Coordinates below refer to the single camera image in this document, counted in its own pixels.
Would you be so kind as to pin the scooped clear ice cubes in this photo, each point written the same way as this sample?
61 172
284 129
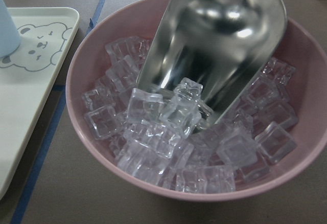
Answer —
182 111

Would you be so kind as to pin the steel ice scoop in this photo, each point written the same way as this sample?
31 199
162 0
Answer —
220 44

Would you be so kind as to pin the pile of clear ice cubes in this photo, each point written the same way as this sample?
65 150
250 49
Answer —
240 149

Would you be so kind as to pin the light blue plastic cup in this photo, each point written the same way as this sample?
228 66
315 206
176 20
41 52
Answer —
10 38

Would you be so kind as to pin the pink bowl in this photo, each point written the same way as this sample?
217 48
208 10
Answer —
307 90

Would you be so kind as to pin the cream bear serving tray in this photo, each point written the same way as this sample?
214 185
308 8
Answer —
28 75

